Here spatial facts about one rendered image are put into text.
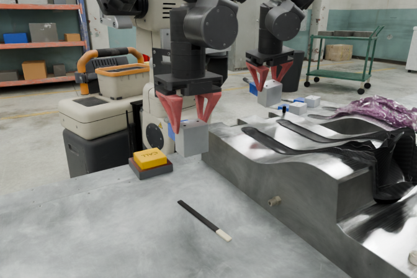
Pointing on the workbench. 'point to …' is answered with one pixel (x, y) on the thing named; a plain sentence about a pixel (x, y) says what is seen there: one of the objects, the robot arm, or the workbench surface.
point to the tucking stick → (205, 221)
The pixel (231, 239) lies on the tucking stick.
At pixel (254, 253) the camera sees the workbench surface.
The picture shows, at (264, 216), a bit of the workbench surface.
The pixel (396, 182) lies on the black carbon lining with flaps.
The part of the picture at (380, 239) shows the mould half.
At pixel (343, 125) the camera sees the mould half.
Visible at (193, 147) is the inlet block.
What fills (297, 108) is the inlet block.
